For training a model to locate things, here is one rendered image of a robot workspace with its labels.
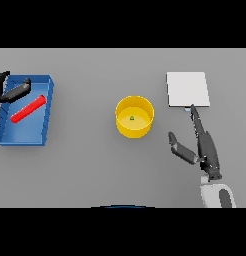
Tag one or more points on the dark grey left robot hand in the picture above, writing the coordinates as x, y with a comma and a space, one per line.
13, 92

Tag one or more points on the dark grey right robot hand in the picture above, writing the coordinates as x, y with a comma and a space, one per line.
207, 146

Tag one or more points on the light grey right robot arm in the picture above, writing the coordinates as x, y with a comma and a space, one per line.
216, 196

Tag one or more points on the red beaker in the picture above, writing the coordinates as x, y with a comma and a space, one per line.
27, 109

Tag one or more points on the pale square measuring scale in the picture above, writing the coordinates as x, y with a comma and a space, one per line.
187, 89

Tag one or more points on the yellow bowl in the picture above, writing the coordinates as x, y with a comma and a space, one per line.
134, 117

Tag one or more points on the green nut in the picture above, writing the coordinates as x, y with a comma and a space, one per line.
131, 118

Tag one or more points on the blue tray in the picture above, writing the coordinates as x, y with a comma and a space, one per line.
25, 123

